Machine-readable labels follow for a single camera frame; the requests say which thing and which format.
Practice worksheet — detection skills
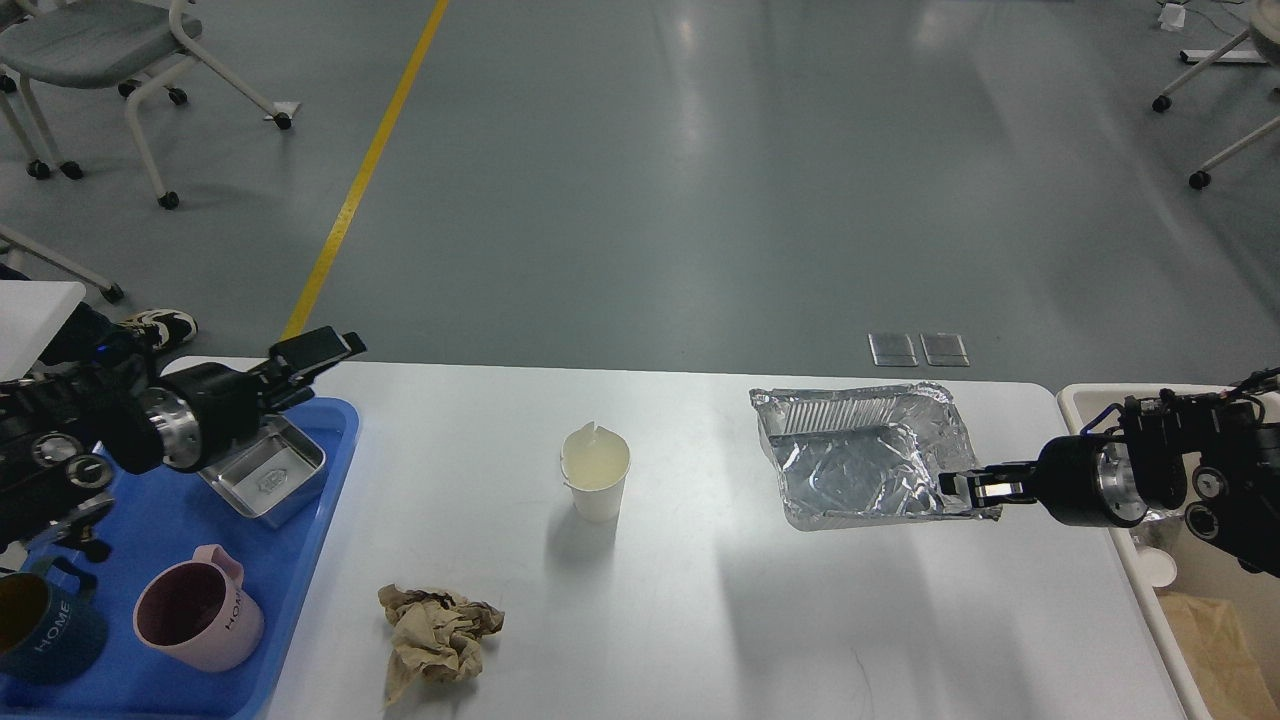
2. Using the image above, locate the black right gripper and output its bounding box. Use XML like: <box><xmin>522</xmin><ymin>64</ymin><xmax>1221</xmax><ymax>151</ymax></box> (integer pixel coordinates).
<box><xmin>938</xmin><ymin>436</ymin><xmax>1149</xmax><ymax>528</ymax></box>

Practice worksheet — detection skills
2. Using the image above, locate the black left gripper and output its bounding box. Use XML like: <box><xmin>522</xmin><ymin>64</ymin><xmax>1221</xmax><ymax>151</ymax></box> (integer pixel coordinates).
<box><xmin>140</xmin><ymin>325</ymin><xmax>367</xmax><ymax>471</ymax></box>

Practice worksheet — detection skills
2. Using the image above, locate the stainless steel rectangular tin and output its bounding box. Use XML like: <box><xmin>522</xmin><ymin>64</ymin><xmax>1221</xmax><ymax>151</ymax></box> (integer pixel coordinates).
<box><xmin>198</xmin><ymin>414</ymin><xmax>326</xmax><ymax>530</ymax></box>

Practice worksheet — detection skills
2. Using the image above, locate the aluminium foil tray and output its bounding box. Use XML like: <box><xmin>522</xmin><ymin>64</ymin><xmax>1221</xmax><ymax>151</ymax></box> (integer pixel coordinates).
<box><xmin>749</xmin><ymin>382</ymin><xmax>1002</xmax><ymax>532</ymax></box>

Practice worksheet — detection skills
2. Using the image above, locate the pink ribbed mug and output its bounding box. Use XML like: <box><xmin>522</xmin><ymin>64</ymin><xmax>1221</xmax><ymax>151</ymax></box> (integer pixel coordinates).
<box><xmin>132</xmin><ymin>544</ymin><xmax>265</xmax><ymax>673</ymax></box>

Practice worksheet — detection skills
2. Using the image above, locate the brown paper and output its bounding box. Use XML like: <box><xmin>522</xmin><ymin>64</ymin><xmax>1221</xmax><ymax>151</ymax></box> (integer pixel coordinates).
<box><xmin>378</xmin><ymin>584</ymin><xmax>506</xmax><ymax>707</ymax></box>
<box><xmin>1158</xmin><ymin>592</ymin><xmax>1279</xmax><ymax>719</ymax></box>

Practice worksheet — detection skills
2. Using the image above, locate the white paper cup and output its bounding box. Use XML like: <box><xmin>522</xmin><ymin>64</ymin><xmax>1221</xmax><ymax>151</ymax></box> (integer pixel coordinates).
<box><xmin>559</xmin><ymin>421</ymin><xmax>631</xmax><ymax>523</ymax></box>

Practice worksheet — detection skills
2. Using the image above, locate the dark blue HOME mug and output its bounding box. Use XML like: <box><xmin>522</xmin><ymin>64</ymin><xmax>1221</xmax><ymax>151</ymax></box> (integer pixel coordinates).
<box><xmin>1</xmin><ymin>556</ymin><xmax>109</xmax><ymax>685</ymax></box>

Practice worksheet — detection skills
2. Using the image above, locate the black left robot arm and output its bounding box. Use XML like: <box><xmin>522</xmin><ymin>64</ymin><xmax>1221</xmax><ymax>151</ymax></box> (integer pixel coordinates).
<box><xmin>1</xmin><ymin>325</ymin><xmax>367</xmax><ymax>562</ymax></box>

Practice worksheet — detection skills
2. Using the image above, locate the right floor outlet plate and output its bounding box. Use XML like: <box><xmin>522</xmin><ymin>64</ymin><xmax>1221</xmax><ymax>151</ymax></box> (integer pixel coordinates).
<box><xmin>919</xmin><ymin>333</ymin><xmax>972</xmax><ymax>368</ymax></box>

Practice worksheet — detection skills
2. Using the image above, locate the floor outlet plate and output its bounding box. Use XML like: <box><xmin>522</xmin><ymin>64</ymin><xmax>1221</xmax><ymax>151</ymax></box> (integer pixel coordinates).
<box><xmin>867</xmin><ymin>332</ymin><xmax>919</xmax><ymax>368</ymax></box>
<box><xmin>919</xmin><ymin>333</ymin><xmax>972</xmax><ymax>368</ymax></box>

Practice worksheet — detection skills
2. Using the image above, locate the left floor outlet plate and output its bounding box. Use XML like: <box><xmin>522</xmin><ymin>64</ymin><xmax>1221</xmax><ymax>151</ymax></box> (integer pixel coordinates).
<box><xmin>867</xmin><ymin>332</ymin><xmax>919</xmax><ymax>368</ymax></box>

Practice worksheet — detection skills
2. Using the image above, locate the small white cup in bin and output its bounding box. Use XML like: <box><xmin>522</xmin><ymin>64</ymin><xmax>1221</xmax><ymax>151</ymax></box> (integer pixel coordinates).
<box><xmin>1135</xmin><ymin>546</ymin><xmax>1178</xmax><ymax>589</ymax></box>

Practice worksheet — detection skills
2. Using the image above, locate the person in dark trousers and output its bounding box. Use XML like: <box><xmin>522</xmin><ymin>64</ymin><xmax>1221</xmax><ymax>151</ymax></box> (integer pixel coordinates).
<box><xmin>37</xmin><ymin>302</ymin><xmax>198</xmax><ymax>366</ymax></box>

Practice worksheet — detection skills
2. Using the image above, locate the beige plastic bin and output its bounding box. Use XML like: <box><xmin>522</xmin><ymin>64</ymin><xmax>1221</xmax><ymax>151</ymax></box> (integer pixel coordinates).
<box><xmin>1059</xmin><ymin>383</ymin><xmax>1280</xmax><ymax>720</ymax></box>

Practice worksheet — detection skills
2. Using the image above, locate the blue plastic tray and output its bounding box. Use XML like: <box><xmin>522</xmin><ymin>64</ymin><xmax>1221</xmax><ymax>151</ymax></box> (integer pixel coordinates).
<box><xmin>1</xmin><ymin>397</ymin><xmax>358</xmax><ymax>719</ymax></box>

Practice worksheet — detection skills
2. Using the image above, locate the white side table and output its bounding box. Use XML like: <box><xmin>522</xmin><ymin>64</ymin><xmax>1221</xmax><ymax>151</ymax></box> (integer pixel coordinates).
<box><xmin>1</xmin><ymin>281</ymin><xmax>84</xmax><ymax>380</ymax></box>

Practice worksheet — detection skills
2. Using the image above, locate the brown paper in bin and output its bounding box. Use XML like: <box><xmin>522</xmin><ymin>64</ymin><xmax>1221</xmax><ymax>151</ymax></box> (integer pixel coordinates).
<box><xmin>1158</xmin><ymin>592</ymin><xmax>1279</xmax><ymax>719</ymax></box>

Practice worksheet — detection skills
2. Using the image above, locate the grey office chair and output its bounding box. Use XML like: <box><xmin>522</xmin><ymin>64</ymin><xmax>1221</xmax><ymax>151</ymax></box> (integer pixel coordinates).
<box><xmin>0</xmin><ymin>0</ymin><xmax>301</xmax><ymax>304</ymax></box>

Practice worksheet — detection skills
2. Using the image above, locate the white chair base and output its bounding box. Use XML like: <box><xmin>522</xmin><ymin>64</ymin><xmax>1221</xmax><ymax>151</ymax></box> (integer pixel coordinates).
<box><xmin>1149</xmin><ymin>0</ymin><xmax>1280</xmax><ymax>192</ymax></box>

